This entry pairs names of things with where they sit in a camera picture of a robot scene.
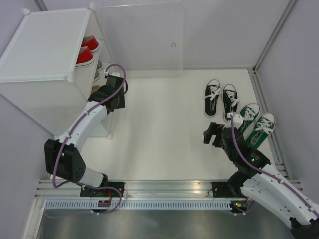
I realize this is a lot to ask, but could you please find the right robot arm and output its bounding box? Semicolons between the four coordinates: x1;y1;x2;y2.
203;122;319;239

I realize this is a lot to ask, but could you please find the aluminium mounting rail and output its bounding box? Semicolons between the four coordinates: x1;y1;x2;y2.
34;179;304;200

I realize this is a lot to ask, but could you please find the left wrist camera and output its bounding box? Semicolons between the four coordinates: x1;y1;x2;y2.
104;71;121;79

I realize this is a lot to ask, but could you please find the black sneaker back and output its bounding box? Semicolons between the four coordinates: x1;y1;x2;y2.
222;84;239;122

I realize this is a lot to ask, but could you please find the grey sneaker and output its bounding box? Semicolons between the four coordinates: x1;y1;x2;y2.
94;70;100;81
97;60;103;71

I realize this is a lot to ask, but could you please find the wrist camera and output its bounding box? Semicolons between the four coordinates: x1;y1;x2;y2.
222;112;243;129
104;71;121;79

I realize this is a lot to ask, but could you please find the orange sneaker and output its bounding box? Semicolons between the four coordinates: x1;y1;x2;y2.
91;85;101;93

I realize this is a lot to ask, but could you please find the white slotted cable duct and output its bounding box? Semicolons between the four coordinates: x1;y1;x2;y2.
45;200;231;211

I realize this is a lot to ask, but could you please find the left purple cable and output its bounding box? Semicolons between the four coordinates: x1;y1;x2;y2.
44;63;127;220

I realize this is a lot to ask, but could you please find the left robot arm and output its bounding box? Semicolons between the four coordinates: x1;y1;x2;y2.
44;74;128;197

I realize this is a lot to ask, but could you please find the aluminium corner frame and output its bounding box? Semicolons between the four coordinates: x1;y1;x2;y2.
33;0;48;11
247;0;299;182

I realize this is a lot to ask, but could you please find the transparent cabinet door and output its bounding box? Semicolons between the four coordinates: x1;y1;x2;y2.
98;1;185;78

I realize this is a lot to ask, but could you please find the green sneaker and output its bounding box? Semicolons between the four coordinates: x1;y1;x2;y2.
246;113;276;149
239;103;260;134

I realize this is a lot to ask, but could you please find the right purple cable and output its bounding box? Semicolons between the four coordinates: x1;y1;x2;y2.
230;114;319;217

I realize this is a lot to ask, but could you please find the white plastic shoe cabinet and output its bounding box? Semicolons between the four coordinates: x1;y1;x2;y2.
0;6;113;136

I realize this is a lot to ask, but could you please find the purple cable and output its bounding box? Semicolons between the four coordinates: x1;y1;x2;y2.
230;114;319;217
44;63;127;220

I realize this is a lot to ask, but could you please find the aluminium corner frame left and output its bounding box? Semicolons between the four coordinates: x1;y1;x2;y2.
33;0;48;11

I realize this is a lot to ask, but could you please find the aluminium corner frame right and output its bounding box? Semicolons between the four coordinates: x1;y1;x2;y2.
247;0;299;182

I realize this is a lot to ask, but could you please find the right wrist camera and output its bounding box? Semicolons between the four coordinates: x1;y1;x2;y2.
222;112;243;129

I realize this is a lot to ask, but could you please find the black sneaker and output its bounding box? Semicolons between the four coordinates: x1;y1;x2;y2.
204;79;221;118
222;84;239;122

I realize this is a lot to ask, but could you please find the red sneaker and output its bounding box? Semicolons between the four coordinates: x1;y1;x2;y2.
75;46;93;67
81;35;100;53

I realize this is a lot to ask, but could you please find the black sneaker front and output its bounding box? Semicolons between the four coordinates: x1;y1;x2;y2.
204;79;221;118

